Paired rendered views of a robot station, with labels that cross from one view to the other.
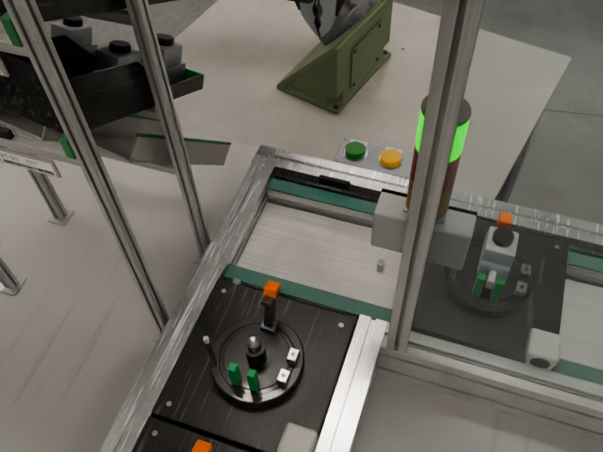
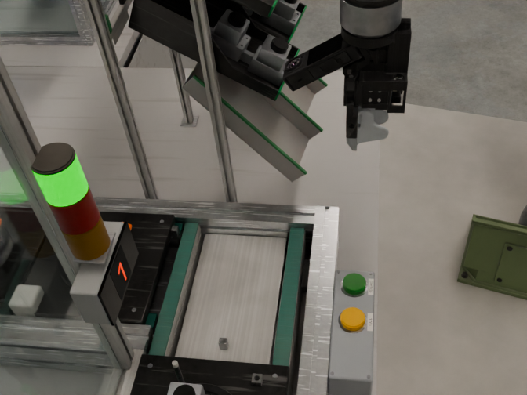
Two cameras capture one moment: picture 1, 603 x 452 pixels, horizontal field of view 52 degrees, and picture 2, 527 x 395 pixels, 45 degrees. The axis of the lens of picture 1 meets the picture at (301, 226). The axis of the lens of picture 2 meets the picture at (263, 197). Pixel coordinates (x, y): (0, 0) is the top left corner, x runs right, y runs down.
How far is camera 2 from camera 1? 0.93 m
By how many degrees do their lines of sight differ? 50
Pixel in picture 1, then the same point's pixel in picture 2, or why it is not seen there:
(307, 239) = (248, 278)
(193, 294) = (160, 205)
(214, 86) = (450, 168)
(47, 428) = not seen: hidden behind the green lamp
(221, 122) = (401, 187)
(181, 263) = not seen: hidden behind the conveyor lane
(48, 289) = (188, 140)
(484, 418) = not seen: outside the picture
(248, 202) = (263, 215)
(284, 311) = (144, 266)
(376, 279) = (211, 344)
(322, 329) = (129, 297)
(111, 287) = (195, 173)
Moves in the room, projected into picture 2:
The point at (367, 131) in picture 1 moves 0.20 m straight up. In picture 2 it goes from (443, 317) to (459, 248)
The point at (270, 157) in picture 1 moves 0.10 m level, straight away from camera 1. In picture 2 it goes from (328, 219) to (376, 204)
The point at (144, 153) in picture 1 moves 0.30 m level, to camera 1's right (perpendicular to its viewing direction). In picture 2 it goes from (196, 93) to (231, 211)
